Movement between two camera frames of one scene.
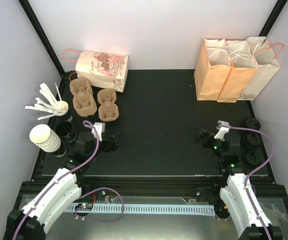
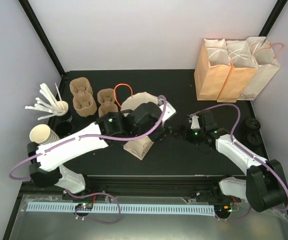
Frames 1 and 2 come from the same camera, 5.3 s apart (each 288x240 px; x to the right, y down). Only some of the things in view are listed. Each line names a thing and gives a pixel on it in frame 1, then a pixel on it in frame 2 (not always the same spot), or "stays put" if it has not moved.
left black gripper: [114, 145] -> [161, 133]
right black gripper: [209, 135] -> [182, 127]
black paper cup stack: [63, 124] stays put
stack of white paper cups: [41, 135] stays put
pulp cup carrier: [108, 110] stays put
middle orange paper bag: [243, 68] stays put
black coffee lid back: [252, 123] stays put
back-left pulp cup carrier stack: [84, 103] stays put
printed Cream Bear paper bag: [104, 69] -> [138, 147]
